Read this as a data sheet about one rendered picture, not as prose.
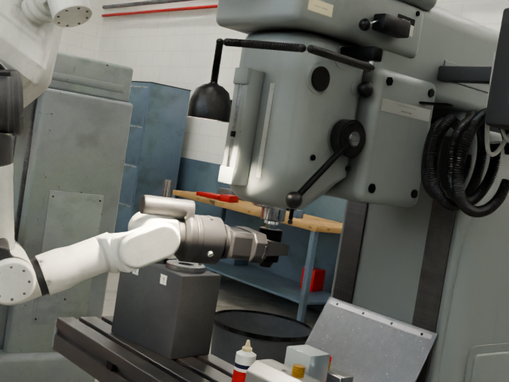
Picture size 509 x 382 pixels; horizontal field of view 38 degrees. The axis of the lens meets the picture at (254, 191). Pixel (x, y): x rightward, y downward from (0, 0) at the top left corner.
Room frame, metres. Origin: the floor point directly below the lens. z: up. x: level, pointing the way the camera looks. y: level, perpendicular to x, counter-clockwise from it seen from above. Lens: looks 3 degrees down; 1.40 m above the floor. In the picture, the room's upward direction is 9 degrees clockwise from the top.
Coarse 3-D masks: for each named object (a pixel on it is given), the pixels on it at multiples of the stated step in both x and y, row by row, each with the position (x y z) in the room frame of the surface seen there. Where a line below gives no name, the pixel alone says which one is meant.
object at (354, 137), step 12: (348, 120) 1.36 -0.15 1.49; (336, 132) 1.35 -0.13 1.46; (348, 132) 1.35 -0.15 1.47; (360, 132) 1.37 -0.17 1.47; (336, 144) 1.35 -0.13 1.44; (348, 144) 1.35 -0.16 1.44; (360, 144) 1.37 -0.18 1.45; (336, 156) 1.34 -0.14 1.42; (348, 156) 1.36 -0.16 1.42; (324, 168) 1.32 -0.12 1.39; (312, 180) 1.30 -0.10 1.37; (300, 192) 1.29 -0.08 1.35; (288, 204) 1.28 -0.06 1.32; (300, 204) 1.28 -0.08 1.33
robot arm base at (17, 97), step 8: (0, 72) 1.20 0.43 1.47; (8, 72) 1.20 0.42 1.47; (16, 72) 1.20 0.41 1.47; (8, 80) 1.15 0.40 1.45; (16, 80) 1.15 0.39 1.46; (8, 88) 1.14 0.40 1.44; (16, 88) 1.14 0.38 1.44; (8, 96) 1.14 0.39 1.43; (16, 96) 1.14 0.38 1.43; (8, 104) 1.14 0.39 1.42; (16, 104) 1.14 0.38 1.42; (16, 112) 1.14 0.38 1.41; (16, 120) 1.14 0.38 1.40; (16, 128) 1.15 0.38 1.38
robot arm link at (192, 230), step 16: (144, 208) 1.30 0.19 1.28; (160, 208) 1.31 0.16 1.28; (176, 208) 1.32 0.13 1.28; (192, 208) 1.34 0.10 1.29; (144, 224) 1.30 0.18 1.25; (176, 224) 1.31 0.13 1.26; (192, 224) 1.32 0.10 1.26; (192, 240) 1.31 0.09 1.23; (176, 256) 1.35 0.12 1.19; (192, 256) 1.33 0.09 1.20
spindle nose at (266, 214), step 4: (264, 208) 1.41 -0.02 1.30; (268, 208) 1.41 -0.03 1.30; (264, 212) 1.41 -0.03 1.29; (268, 212) 1.41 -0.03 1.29; (272, 212) 1.40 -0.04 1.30; (276, 212) 1.40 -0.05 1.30; (280, 212) 1.41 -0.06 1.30; (284, 212) 1.41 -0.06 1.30; (264, 216) 1.41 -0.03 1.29; (268, 216) 1.41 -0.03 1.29; (272, 216) 1.40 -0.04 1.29; (276, 216) 1.40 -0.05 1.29; (280, 216) 1.41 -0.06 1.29; (284, 216) 1.42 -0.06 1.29; (268, 220) 1.41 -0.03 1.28; (272, 220) 1.40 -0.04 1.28; (276, 220) 1.41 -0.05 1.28; (280, 220) 1.41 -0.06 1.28; (284, 220) 1.42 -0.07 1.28
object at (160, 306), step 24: (168, 264) 1.66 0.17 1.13; (192, 264) 1.70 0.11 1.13; (120, 288) 1.74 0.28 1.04; (144, 288) 1.68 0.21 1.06; (168, 288) 1.63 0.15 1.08; (192, 288) 1.63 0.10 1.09; (216, 288) 1.68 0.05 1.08; (120, 312) 1.73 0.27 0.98; (144, 312) 1.67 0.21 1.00; (168, 312) 1.62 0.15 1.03; (192, 312) 1.64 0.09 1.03; (120, 336) 1.72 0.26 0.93; (144, 336) 1.67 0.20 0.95; (168, 336) 1.61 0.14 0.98; (192, 336) 1.64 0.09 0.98
